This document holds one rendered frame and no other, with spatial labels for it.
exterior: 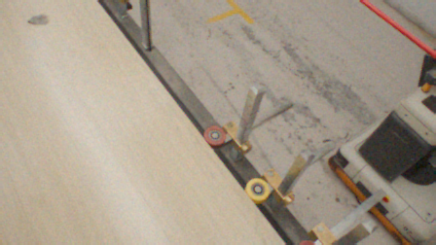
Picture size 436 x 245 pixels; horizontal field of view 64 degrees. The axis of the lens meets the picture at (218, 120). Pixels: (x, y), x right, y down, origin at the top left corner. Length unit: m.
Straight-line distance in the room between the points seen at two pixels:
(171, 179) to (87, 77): 0.55
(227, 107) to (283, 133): 0.44
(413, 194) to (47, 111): 1.88
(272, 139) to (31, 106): 1.54
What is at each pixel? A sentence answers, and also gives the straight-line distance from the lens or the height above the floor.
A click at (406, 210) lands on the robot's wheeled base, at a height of 0.27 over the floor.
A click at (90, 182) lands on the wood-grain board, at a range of 1.22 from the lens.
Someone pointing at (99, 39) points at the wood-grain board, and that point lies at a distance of 1.61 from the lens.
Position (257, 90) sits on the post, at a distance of 1.11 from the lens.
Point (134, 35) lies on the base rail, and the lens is 1.91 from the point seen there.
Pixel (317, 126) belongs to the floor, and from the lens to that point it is 2.59.
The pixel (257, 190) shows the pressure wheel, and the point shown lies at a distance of 1.20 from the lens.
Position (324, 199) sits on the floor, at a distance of 2.33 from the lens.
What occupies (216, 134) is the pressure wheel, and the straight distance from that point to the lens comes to 1.28.
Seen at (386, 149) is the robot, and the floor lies 0.49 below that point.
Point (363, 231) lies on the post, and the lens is 1.07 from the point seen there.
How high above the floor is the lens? 1.98
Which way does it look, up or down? 55 degrees down
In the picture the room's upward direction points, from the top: 11 degrees clockwise
